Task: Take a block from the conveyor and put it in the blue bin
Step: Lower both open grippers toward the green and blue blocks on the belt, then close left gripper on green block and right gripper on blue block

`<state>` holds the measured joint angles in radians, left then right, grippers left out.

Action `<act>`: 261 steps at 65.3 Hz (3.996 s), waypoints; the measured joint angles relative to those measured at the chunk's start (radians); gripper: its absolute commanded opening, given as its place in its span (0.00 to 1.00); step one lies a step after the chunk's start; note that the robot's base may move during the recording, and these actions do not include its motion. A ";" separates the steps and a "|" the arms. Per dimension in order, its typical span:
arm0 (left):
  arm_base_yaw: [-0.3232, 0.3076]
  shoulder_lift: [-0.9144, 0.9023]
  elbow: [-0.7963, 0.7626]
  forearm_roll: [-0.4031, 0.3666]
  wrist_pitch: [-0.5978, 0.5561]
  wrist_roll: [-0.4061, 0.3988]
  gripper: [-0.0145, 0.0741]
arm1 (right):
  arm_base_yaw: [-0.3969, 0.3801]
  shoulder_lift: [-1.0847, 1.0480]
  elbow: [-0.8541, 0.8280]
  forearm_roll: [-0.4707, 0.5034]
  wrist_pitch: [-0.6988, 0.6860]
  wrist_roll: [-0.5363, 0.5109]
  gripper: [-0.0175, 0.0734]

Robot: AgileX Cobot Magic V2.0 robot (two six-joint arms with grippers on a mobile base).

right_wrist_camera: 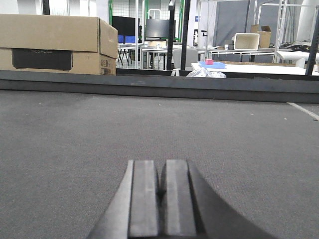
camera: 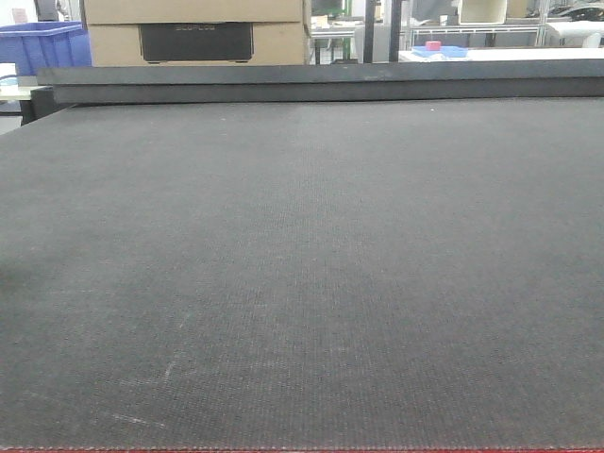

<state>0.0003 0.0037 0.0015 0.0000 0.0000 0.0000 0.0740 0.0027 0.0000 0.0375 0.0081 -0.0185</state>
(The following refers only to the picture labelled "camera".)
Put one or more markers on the cardboard box with black print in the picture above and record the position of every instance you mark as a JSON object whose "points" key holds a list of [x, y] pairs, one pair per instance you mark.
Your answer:
{"points": [[198, 44]]}

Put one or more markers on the dark conveyor end rail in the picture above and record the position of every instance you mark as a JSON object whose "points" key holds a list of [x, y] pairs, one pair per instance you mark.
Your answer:
{"points": [[405, 81]]}

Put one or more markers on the white table background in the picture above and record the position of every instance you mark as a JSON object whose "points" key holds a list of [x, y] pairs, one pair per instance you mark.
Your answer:
{"points": [[514, 54]]}

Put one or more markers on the black conveyor belt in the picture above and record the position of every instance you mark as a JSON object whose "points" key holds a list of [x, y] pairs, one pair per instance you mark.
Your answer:
{"points": [[413, 275]]}

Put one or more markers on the blue plastic bin background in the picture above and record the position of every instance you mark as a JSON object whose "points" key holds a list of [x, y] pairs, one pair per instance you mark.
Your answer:
{"points": [[32, 46]]}

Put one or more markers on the upper cardboard box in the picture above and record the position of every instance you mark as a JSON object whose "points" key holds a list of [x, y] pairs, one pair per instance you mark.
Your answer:
{"points": [[188, 11]]}

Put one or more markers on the black vertical post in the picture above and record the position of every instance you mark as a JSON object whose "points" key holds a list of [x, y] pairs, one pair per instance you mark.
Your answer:
{"points": [[370, 16]]}

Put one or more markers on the beige box on shelf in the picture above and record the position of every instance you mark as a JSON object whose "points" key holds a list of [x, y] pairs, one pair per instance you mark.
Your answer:
{"points": [[482, 12]]}

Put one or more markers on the small red block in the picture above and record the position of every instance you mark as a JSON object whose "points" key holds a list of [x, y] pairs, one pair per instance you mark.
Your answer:
{"points": [[433, 46]]}

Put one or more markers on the metal shelving rack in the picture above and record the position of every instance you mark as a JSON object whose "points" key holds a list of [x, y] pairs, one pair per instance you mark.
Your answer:
{"points": [[438, 21]]}

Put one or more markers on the blue shallow tray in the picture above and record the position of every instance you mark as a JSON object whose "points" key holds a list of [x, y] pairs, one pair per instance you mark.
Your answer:
{"points": [[450, 52]]}

